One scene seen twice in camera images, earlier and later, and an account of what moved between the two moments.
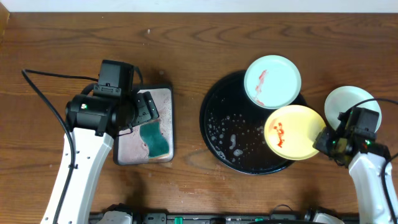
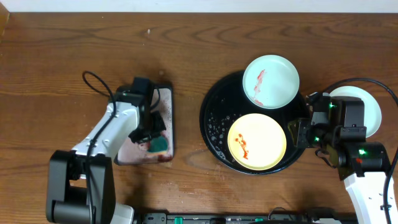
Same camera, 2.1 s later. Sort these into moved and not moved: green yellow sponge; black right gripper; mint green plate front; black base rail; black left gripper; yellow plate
Moved: black left gripper; yellow plate; black right gripper
Not moved: green yellow sponge; black base rail; mint green plate front
